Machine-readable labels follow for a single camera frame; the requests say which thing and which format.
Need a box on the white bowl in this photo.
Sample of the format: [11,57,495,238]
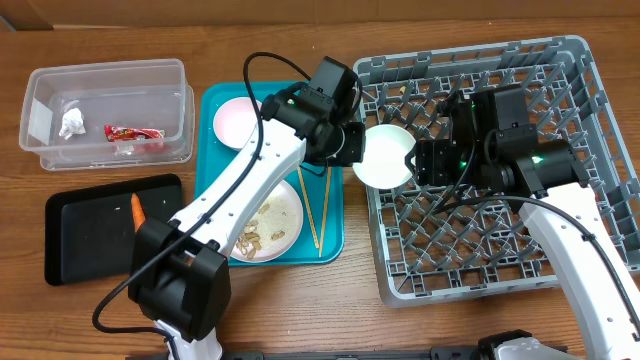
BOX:
[352,124,416,190]

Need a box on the pink bowl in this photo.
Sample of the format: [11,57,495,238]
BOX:
[213,97,257,151]

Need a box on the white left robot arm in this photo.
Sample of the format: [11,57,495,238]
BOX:
[128,57,365,359]

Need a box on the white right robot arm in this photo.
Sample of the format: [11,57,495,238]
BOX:
[405,85,639,359]

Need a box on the grey dishwasher rack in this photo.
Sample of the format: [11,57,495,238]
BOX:
[354,35,639,307]

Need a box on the left wooden chopstick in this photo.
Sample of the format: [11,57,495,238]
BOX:
[297,167,320,250]

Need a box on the pink plate with food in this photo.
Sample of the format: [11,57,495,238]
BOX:
[231,181,304,263]

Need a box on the clear plastic container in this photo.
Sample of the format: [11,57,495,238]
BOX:
[19,59,195,171]

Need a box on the orange carrot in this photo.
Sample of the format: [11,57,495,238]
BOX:
[131,193,146,231]

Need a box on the red snack wrapper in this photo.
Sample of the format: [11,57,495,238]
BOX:
[104,125,166,153]

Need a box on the black tray bin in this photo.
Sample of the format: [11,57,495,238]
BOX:
[44,174,184,286]

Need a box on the crumpled white tissue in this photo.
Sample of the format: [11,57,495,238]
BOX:
[59,108,86,140]

